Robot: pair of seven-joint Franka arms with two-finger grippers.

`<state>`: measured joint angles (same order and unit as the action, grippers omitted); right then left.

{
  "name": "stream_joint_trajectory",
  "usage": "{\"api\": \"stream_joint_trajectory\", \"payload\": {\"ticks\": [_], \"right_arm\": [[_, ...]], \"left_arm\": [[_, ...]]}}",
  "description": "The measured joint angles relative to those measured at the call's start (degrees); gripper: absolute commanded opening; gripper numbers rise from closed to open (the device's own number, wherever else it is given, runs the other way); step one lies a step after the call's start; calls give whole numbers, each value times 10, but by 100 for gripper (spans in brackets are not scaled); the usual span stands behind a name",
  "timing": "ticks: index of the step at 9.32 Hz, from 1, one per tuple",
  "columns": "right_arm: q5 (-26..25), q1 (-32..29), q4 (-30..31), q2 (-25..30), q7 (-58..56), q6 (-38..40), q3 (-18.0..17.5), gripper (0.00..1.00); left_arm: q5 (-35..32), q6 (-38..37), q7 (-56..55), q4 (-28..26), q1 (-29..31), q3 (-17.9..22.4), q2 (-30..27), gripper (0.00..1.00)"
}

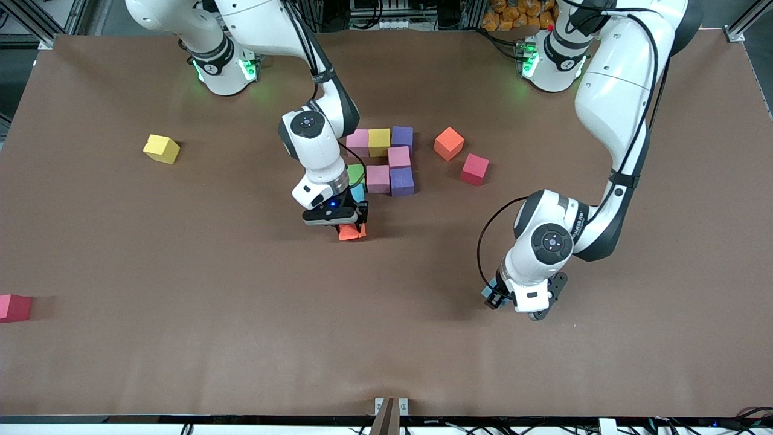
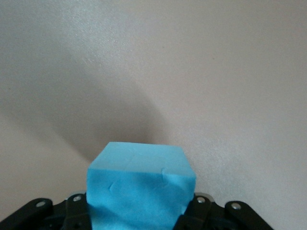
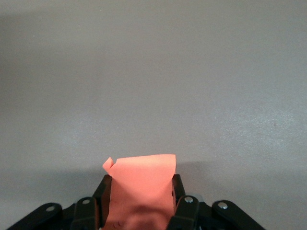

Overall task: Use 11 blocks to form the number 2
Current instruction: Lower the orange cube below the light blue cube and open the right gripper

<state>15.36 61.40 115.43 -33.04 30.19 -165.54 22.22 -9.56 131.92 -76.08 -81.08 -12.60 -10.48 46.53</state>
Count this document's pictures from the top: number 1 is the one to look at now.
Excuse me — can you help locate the yellow foam cube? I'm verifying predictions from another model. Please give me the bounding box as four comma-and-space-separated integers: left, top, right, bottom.
143, 134, 181, 165
368, 128, 392, 158

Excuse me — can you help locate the red foam cube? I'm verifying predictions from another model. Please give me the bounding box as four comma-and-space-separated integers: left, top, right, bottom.
0, 294, 33, 324
460, 153, 490, 187

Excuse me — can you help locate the brown table cover sheet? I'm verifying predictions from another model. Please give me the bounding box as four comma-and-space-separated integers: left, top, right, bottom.
0, 30, 773, 419

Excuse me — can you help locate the pile of orange objects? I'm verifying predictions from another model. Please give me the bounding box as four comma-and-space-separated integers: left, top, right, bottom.
481, 0, 559, 32

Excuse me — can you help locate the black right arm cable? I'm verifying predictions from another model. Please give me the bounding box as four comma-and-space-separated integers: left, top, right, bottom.
284, 0, 367, 182

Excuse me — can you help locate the small metal clamp bracket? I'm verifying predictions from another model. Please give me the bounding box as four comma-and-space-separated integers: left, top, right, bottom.
374, 397, 409, 417

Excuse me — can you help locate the brown tapered mount pole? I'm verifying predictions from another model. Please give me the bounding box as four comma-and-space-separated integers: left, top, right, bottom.
368, 397, 394, 435

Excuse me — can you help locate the aluminium frame profile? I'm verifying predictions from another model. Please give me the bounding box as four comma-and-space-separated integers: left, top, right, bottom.
725, 0, 773, 44
0, 0, 91, 50

